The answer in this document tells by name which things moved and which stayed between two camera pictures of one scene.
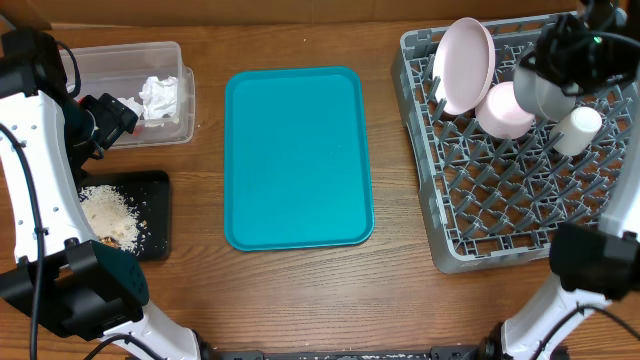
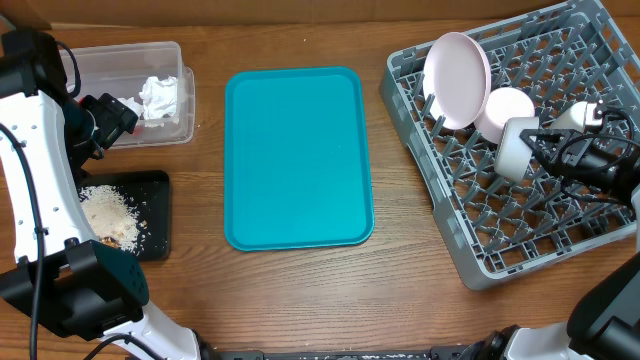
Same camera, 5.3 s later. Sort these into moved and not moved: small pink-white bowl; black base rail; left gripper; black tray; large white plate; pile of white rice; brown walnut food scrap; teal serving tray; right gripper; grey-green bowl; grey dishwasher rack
Moved: small pink-white bowl; grey-green bowl; grey dishwasher rack; right gripper; large white plate
Not moved: brown walnut food scrap; black base rail; teal serving tray; black tray; left gripper; pile of white rice
